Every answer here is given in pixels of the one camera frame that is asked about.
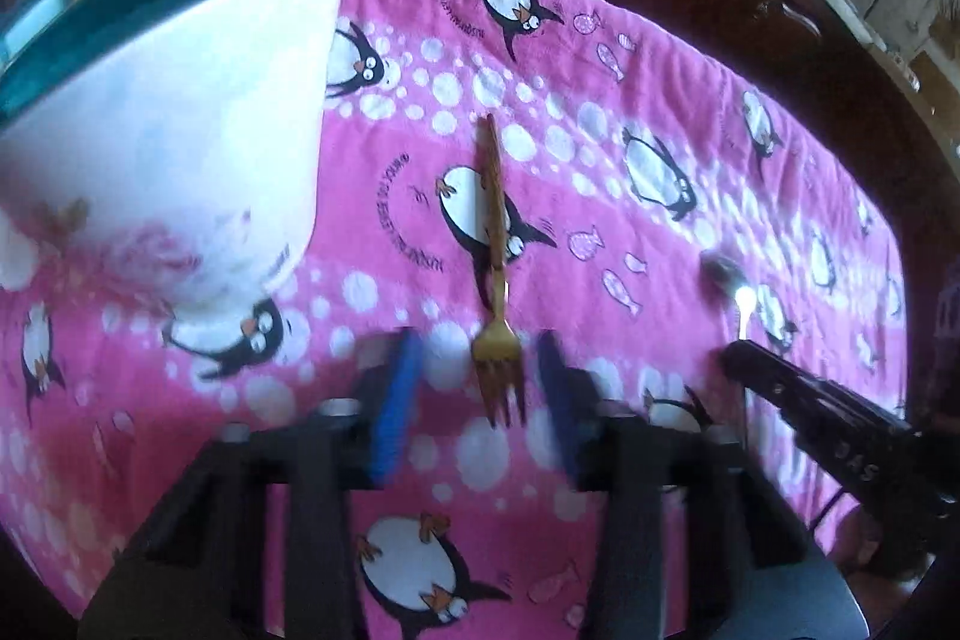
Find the white cup with teal rim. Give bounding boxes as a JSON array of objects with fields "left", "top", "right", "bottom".
[{"left": 0, "top": 0, "right": 358, "bottom": 331}]

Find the silver metal spoon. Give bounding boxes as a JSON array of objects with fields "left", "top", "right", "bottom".
[{"left": 700, "top": 252, "right": 760, "bottom": 342}]

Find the gold metal fork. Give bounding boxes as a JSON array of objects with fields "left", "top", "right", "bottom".
[{"left": 470, "top": 113, "right": 528, "bottom": 429}]

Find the grey plastic object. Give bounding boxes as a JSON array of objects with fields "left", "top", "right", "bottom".
[{"left": 750, "top": 535, "right": 871, "bottom": 640}]

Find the pink penguin print blanket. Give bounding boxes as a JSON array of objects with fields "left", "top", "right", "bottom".
[{"left": 0, "top": 0, "right": 914, "bottom": 640}]

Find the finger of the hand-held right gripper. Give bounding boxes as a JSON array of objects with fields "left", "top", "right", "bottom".
[{"left": 720, "top": 340, "right": 912, "bottom": 461}]

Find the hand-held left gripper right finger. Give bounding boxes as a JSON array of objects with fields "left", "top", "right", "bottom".
[{"left": 536, "top": 329, "right": 818, "bottom": 640}]

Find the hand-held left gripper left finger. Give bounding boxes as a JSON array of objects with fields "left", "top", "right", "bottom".
[{"left": 79, "top": 329, "right": 427, "bottom": 640}]

